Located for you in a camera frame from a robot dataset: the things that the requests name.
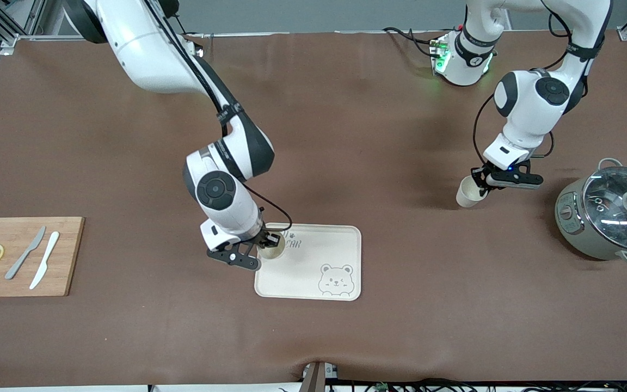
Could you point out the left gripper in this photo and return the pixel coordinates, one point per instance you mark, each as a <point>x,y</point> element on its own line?
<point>478,175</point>

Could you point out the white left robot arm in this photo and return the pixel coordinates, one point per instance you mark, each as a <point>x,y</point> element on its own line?
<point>531,114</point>

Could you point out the white IKEA cup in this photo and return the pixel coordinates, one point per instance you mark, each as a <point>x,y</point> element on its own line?
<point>468,196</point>
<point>274,251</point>

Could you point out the grey plastic knife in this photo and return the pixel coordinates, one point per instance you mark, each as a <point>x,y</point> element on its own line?
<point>22,258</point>

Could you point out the wooden cutting board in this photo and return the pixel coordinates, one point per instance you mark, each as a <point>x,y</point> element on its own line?
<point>68,261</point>

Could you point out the glass pot lid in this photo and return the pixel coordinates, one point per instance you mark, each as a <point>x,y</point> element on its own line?
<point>613,212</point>

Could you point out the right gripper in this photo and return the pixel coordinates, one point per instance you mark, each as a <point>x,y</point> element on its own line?
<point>264,236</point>

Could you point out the grey electric cooking pot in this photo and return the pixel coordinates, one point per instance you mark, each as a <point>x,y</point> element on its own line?
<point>575,228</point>

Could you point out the white plastic knife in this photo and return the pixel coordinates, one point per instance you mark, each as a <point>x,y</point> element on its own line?
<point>45,258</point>

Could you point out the cream bear print tray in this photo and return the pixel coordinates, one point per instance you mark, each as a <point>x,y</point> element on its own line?
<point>313,261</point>

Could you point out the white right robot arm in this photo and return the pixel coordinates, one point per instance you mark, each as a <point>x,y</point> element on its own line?
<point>145,49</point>

